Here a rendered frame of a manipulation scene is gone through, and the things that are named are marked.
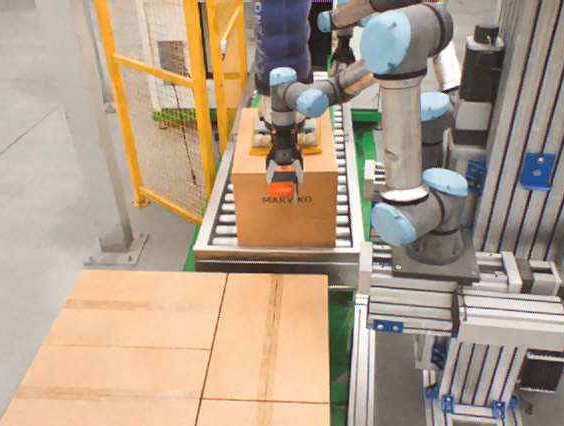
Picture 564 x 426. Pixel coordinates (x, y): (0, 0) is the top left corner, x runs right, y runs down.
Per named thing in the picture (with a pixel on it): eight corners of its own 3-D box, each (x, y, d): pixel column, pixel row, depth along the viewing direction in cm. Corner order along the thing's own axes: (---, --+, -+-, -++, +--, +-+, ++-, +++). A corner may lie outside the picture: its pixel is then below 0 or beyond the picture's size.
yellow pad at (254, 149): (252, 119, 242) (252, 108, 239) (275, 118, 242) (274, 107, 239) (248, 155, 214) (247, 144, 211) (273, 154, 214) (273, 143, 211)
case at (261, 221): (247, 182, 275) (241, 108, 253) (326, 180, 275) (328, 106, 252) (238, 257, 226) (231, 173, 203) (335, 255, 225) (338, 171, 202)
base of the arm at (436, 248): (458, 233, 154) (464, 204, 149) (464, 267, 142) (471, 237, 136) (404, 229, 156) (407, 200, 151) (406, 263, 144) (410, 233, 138)
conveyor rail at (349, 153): (337, 84, 421) (338, 60, 410) (344, 84, 420) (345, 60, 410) (351, 285, 231) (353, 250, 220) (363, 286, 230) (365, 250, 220)
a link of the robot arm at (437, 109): (400, 132, 186) (404, 94, 178) (431, 123, 191) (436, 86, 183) (424, 146, 177) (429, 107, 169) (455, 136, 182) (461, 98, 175)
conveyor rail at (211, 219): (253, 84, 425) (252, 60, 414) (260, 84, 425) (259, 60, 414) (199, 282, 235) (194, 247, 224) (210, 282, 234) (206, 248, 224)
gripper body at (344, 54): (335, 66, 234) (336, 37, 227) (334, 59, 241) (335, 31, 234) (353, 65, 234) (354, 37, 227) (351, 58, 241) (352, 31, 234)
